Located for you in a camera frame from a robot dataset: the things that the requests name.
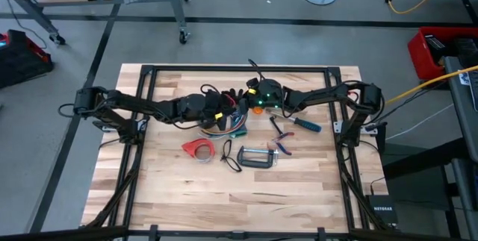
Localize black horizontal rig bar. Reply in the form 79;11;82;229
0;225;478;241

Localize coloured cable bundle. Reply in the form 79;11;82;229
199;113;246;138

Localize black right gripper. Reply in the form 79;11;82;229
245;84;267;113

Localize black hex key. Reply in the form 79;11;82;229
268;116;284;137

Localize yellow wire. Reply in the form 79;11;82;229
200;113;246;137

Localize black Netgear network switch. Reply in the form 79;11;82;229
364;194;399;229

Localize red clear-tape dispenser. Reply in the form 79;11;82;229
181;138;217;163

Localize black aluminium table frame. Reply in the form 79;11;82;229
80;64;385;234

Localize pliers with red blue handles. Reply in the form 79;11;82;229
271;131;295;157

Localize green wire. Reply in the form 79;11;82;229
203;113;246;137

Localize thick yellow hanging cable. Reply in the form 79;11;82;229
384;64;478;107

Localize clear safety glasses black frame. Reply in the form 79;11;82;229
220;139;243;173

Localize red plastic bin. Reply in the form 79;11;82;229
406;26;478;81

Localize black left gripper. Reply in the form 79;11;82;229
203;90;240;131

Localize screwdriver with teal black handle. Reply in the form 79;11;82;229
265;109;323;134

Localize black and red bag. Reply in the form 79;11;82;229
0;28;55;89

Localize black cable bundle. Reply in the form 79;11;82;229
335;147;380;231
87;145;145;231

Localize red wire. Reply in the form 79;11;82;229
225;93;247;134

